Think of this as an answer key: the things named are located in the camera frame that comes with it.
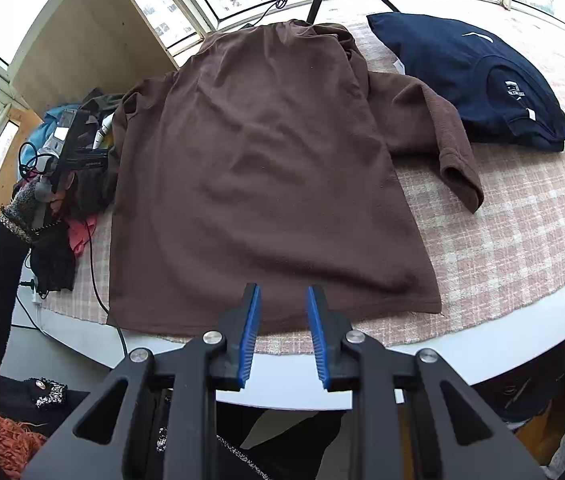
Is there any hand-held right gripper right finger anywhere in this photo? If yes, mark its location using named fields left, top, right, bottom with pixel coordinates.
left=305, top=284, right=546, bottom=480

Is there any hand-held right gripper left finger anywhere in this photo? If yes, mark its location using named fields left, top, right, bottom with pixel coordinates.
left=21, top=282, right=263, bottom=480

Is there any brown shirt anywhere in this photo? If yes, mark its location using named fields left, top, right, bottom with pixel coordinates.
left=106, top=19, right=485, bottom=337

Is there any person's left hand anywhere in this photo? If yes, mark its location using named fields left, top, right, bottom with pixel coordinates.
left=0, top=180, right=69, bottom=247

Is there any blue garment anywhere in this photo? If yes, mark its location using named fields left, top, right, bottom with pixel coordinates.
left=27, top=105, right=78, bottom=161

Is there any pine wood board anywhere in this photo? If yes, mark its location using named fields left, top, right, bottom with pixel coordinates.
left=0, top=105, right=43, bottom=216

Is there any pink garment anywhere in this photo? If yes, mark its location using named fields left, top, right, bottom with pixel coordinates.
left=67, top=212, right=100, bottom=258

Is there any black garment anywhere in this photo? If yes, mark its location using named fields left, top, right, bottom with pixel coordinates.
left=30, top=220, right=77, bottom=293

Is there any large wooden board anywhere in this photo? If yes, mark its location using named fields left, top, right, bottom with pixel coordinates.
left=10, top=0, right=180, bottom=116

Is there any white power strip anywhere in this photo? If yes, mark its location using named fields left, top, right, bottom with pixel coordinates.
left=20, top=275, right=48, bottom=306

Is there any dark cloth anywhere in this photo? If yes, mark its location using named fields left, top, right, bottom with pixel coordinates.
left=473, top=327, right=565, bottom=423

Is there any pink plaid blanket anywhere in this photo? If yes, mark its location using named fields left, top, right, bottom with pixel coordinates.
left=37, top=10, right=565, bottom=356

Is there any navy folded shirt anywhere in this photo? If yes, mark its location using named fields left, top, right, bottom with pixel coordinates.
left=367, top=11, right=565, bottom=153

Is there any white window frame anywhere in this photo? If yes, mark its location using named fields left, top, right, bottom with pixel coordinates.
left=0, top=0, right=565, bottom=211

